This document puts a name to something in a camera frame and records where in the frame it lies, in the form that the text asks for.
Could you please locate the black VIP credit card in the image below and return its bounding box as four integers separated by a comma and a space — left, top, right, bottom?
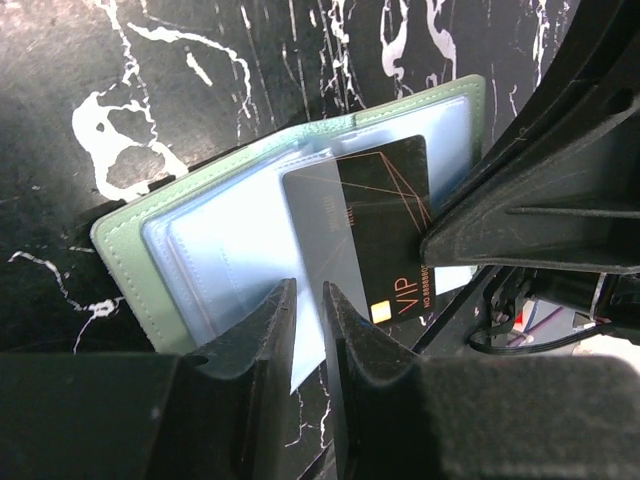
282, 135, 435, 324

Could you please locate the mint green card holder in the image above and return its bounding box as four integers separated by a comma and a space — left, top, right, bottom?
91, 75, 486, 383

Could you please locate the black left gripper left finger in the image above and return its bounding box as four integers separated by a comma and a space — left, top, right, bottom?
1, 279, 297, 479

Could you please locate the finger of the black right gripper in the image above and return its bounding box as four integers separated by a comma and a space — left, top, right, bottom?
421, 54, 639, 274
482, 0, 639, 165

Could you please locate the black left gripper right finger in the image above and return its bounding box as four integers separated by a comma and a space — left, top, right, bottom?
323, 283, 639, 479

